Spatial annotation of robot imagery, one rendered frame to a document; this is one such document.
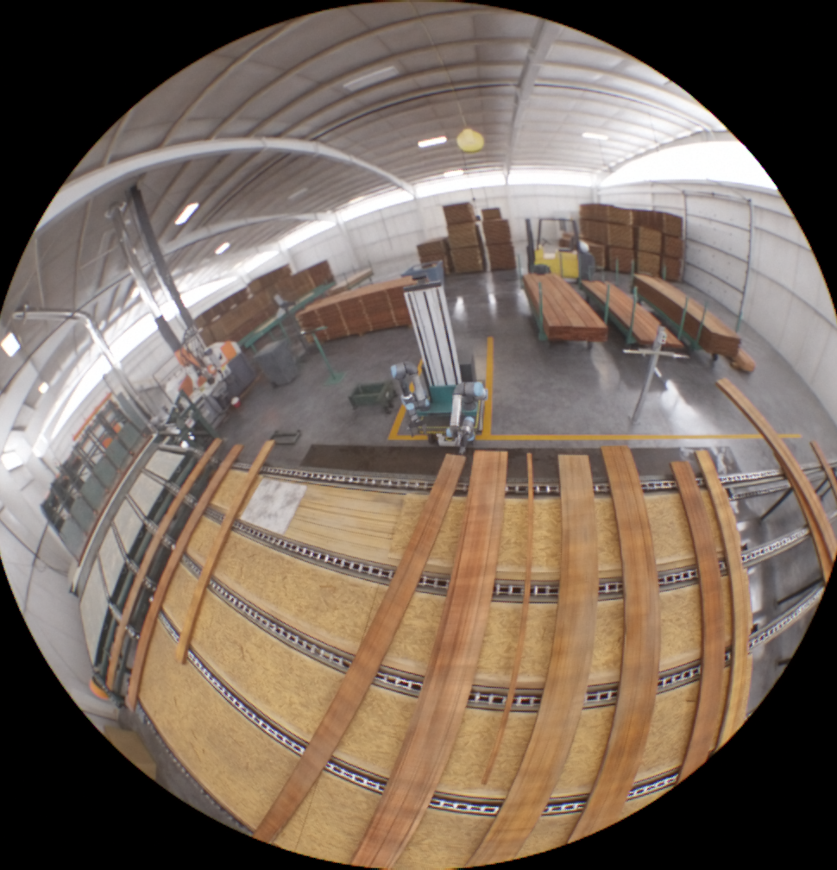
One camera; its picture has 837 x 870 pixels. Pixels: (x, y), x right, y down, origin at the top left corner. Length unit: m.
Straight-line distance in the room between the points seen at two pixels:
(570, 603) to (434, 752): 0.99
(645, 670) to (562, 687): 0.45
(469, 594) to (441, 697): 0.57
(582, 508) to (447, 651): 1.06
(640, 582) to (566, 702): 0.71
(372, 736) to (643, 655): 1.38
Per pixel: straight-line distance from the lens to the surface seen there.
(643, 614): 1.61
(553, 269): 9.25
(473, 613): 1.40
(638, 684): 1.63
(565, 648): 1.44
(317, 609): 1.75
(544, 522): 1.61
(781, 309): 11.83
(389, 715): 1.58
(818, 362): 10.97
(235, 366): 8.17
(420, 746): 1.55
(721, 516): 2.19
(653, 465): 3.32
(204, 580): 2.60
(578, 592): 1.48
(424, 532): 1.56
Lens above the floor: 2.27
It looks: 43 degrees down
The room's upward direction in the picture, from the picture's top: 19 degrees counter-clockwise
